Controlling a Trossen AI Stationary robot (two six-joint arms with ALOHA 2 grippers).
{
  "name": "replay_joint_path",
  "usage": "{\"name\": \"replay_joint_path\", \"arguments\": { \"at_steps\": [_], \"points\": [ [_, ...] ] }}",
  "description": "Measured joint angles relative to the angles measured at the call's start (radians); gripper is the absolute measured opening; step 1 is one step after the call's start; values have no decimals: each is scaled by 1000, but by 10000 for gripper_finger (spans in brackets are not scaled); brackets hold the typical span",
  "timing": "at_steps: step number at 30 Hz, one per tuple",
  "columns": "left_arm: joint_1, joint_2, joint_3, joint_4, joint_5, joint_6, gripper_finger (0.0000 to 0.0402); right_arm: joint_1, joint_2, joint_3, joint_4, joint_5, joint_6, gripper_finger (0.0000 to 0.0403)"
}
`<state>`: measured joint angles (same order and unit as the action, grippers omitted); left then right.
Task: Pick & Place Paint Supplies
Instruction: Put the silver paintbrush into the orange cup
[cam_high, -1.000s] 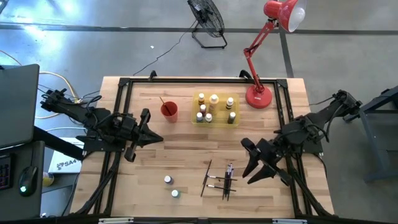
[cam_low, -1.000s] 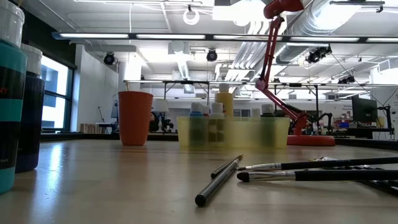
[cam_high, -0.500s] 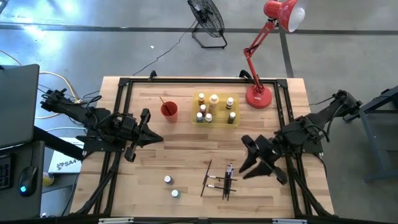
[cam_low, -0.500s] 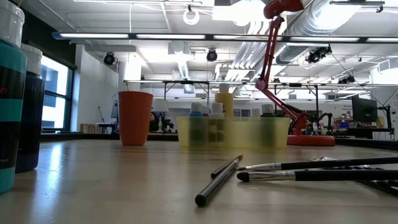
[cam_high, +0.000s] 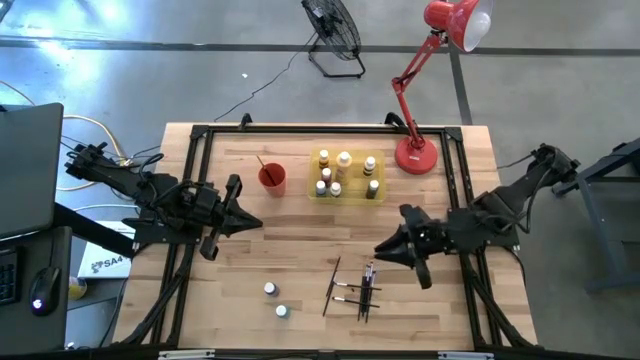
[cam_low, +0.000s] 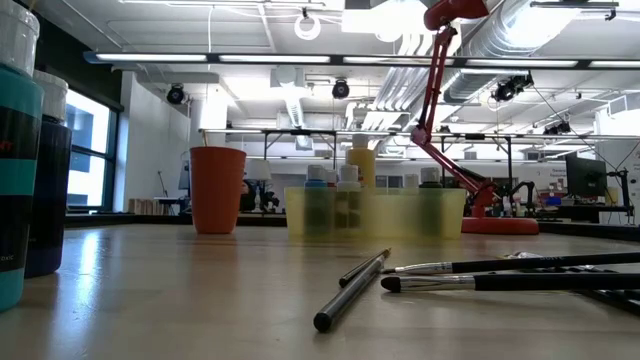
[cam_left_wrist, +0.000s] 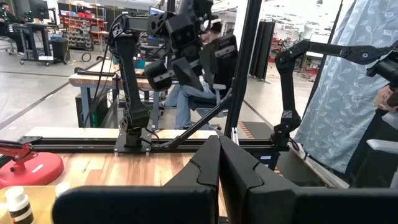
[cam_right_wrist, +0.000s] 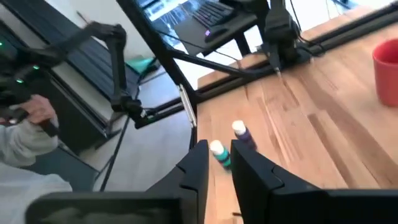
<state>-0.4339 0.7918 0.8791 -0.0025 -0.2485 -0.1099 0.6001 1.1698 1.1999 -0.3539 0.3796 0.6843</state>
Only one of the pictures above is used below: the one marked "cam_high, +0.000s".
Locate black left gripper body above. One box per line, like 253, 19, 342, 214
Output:
192, 173, 244, 262

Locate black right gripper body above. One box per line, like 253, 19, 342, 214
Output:
399, 203, 452, 291

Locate gold ferrule paintbrush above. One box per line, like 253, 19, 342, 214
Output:
255, 154, 277, 187

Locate round black-tipped silver ferrule paintbrush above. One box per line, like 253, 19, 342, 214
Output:
332, 296, 383, 309

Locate large yellow paint bottle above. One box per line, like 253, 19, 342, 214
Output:
334, 151, 353, 186

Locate red plastic cup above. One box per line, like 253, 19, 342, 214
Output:
257, 162, 288, 199

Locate silver ferrule black paintbrush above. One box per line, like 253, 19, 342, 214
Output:
332, 281, 383, 292

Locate translucent yellow plastic tray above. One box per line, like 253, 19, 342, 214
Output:
306, 148, 387, 206

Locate red desk lamp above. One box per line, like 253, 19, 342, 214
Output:
391, 0, 495, 176

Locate white cardboard box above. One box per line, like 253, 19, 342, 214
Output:
76, 219, 137, 281

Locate black desk beam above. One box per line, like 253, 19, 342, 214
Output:
52, 202, 136, 259

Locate small yellow round container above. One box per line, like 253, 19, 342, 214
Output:
68, 276, 89, 302

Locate black desk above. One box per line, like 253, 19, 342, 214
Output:
0, 225, 74, 351

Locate grey metal bench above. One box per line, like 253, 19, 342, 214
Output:
551, 135, 640, 296

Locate black computer mouse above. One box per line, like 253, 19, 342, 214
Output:
28, 266, 62, 317

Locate grey computer monitor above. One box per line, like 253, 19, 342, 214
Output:
0, 102, 65, 240

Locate black floor fan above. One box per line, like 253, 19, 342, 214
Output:
300, 0, 367, 80

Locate black keyboard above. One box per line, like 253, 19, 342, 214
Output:
0, 248, 21, 306

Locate black-handled paintbrush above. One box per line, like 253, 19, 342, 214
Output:
356, 262, 371, 323
361, 262, 375, 324
365, 269, 377, 325

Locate silver metal bracket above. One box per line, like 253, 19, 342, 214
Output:
157, 349, 217, 360
437, 350, 495, 360

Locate black fan power cable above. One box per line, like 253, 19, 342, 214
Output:
213, 32, 319, 123

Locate yellow extension cable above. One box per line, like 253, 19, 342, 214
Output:
54, 113, 136, 194

